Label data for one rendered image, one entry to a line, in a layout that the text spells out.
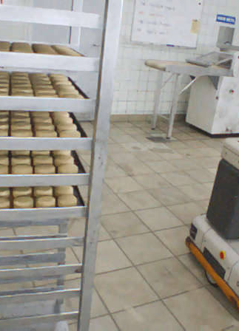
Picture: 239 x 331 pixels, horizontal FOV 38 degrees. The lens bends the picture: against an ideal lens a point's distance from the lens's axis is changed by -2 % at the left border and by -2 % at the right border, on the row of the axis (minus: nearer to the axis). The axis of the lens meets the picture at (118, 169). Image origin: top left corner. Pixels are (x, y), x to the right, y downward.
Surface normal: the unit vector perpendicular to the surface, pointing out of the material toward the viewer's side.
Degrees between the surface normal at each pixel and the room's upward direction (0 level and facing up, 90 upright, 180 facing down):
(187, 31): 90
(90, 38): 90
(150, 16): 90
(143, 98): 90
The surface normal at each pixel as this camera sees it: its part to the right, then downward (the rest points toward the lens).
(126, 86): 0.44, 0.39
